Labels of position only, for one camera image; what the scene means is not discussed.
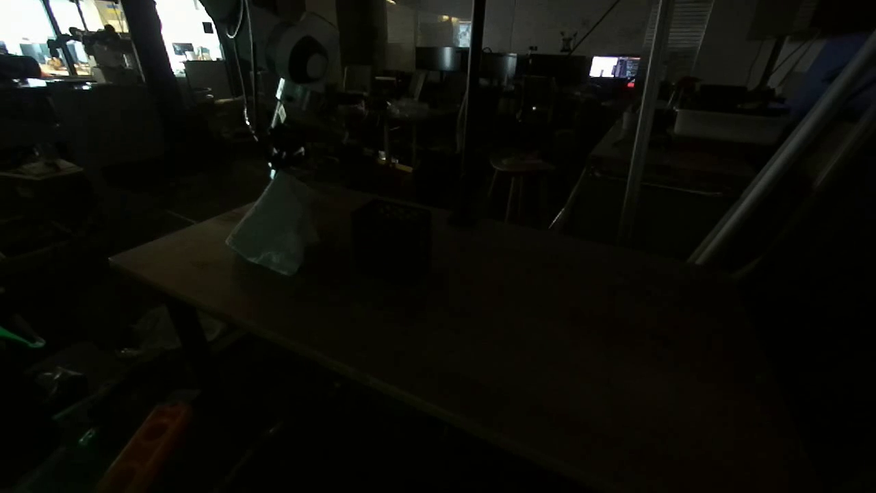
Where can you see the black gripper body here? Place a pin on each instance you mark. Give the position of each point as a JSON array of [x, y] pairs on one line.
[[286, 137]]

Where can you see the white terry towel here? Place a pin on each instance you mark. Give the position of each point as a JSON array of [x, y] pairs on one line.
[[274, 227]]

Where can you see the black box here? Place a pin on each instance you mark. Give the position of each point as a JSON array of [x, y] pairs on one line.
[[393, 236]]

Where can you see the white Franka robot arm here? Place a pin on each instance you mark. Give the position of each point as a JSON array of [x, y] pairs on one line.
[[302, 44]]

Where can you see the dark vertical pole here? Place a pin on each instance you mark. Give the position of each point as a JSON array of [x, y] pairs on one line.
[[472, 111]]

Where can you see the wooden stool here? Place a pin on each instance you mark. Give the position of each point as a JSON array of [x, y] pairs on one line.
[[516, 180]]

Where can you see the lit computer monitor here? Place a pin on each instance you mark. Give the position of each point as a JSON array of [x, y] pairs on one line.
[[613, 67]]

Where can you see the orange tool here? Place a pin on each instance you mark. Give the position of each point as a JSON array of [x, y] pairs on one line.
[[145, 448]]

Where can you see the light metal pole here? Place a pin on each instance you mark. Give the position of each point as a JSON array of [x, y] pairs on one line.
[[643, 118]]

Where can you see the slanted metal rail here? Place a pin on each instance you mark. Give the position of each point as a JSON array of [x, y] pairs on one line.
[[783, 155]]

